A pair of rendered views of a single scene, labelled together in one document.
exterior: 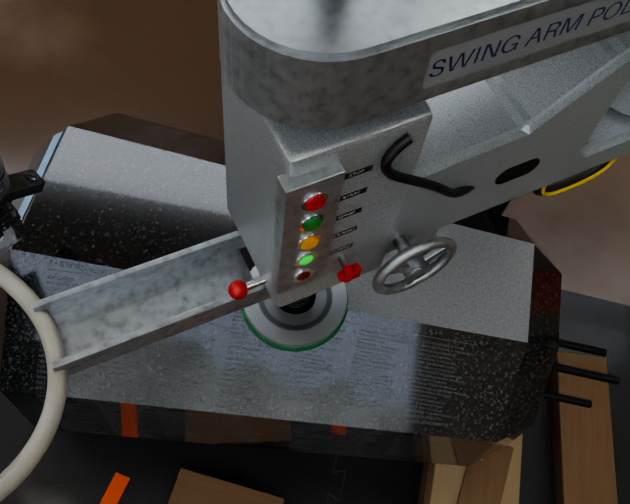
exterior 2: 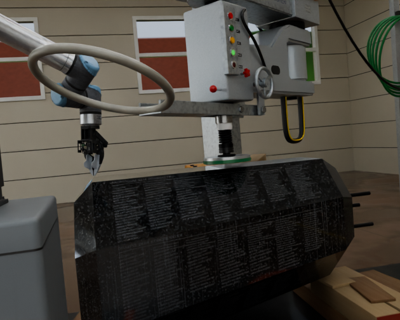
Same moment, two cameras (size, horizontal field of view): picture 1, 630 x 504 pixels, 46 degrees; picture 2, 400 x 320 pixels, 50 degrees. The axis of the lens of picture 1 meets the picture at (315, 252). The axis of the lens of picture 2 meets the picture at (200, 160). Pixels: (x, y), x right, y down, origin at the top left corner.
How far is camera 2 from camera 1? 1.87 m
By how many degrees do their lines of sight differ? 60
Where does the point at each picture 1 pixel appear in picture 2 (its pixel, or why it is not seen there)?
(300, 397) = (251, 204)
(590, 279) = not seen: hidden behind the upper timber
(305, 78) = not seen: outside the picture
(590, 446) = (399, 286)
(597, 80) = (279, 34)
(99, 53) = not seen: hidden behind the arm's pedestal
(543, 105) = (270, 41)
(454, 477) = (350, 291)
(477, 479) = (360, 286)
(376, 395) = (282, 193)
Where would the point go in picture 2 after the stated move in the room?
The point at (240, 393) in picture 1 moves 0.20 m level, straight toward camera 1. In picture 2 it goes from (223, 211) to (251, 217)
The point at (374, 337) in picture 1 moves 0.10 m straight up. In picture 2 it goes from (266, 173) to (264, 151)
